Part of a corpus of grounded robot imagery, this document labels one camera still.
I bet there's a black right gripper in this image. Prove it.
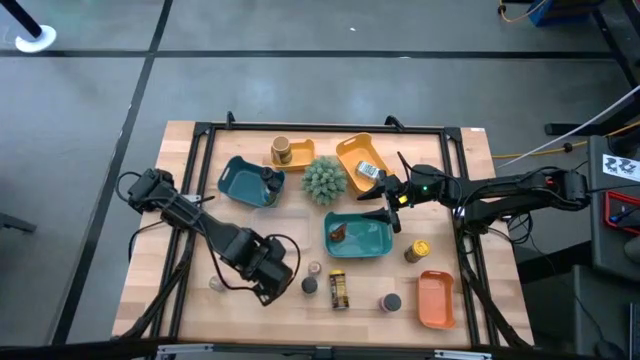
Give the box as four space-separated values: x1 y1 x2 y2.
356 163 454 235

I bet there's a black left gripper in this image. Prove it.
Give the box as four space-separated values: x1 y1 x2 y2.
232 232 296 308

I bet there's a silver-lid labelled spice jar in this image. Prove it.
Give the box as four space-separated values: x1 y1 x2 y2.
354 160 382 183

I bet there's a yellow-lid dark-label spice jar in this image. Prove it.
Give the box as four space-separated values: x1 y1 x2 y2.
328 269 351 311

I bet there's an orange plastic bin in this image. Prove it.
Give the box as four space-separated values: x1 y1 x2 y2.
417 269 457 331

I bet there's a large tan-lid spice jar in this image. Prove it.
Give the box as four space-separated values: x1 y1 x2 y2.
270 135 294 166

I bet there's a teal plastic bin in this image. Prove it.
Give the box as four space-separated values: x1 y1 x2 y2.
323 209 395 260

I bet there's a large yellow plastic bin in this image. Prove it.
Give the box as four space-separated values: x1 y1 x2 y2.
334 131 396 196

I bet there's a green succulent plant in pot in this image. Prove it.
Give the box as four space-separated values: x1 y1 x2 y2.
300 155 349 206

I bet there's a clear plastic bin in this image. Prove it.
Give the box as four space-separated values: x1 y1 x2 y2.
248 206 314 251

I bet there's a small yellow plastic bin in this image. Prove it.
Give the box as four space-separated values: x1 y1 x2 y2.
271 138 317 173

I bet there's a dark blue plastic bin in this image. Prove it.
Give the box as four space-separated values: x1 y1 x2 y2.
216 154 287 209

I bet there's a red-framed black device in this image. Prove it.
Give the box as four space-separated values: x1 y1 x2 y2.
601 189 640 236

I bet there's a white marker sticker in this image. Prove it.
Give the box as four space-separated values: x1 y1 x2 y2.
602 153 640 182

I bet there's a blue box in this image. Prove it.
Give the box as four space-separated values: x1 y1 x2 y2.
528 0 604 27

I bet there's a grey floor object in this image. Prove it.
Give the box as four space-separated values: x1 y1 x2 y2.
0 211 39 235

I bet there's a white round stand base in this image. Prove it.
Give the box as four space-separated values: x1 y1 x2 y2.
13 23 58 54

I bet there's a black stand pole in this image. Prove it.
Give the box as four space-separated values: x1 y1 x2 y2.
2 0 44 37

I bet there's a silver aluminium bracket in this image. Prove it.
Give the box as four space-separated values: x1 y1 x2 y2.
156 343 215 359
433 349 494 360

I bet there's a black aluminium table frame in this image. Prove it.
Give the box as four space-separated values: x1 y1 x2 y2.
112 110 534 351

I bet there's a yellow floor cable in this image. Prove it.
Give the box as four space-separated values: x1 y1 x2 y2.
492 121 640 160

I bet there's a black camera-side beam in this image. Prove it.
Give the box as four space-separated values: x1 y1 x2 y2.
0 338 640 360

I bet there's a white cable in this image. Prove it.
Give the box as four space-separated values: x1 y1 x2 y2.
496 83 640 170

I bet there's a yellow looped cable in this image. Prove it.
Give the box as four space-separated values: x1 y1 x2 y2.
497 0 549 24

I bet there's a black desk leg frame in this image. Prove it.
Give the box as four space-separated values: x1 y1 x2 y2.
543 0 640 137

